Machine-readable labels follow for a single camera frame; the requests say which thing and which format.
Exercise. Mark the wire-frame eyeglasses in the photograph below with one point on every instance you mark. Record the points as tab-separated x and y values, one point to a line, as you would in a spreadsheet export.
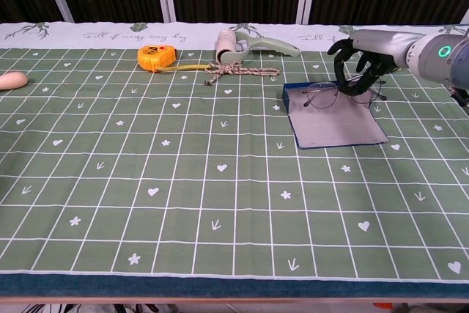
321	96

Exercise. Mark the wooden stamp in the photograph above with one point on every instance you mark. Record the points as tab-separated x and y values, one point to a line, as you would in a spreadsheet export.
12	80

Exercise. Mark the green grid tablecloth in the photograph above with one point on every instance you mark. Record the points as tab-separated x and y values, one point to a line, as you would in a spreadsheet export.
183	181

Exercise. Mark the right black-fingered silver robot hand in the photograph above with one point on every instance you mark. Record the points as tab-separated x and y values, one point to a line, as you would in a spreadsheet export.
381	45

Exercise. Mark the yellow tape measure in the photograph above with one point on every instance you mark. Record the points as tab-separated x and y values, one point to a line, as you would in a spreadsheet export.
155	57

